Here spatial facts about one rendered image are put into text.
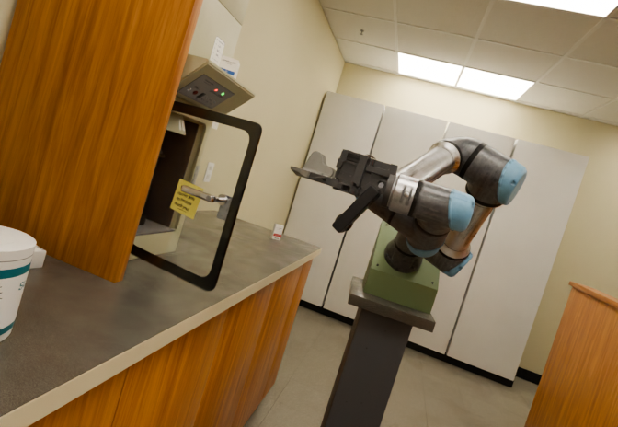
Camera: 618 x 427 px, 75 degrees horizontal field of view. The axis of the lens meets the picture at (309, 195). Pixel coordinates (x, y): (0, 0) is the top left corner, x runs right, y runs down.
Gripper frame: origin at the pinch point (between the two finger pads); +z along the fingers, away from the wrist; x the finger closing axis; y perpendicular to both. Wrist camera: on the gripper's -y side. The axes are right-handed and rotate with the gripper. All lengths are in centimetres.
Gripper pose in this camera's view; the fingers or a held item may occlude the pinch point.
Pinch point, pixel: (296, 172)
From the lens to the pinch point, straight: 85.0
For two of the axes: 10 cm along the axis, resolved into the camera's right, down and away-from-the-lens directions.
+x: -2.2, -0.3, -9.7
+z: -9.3, -3.0, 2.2
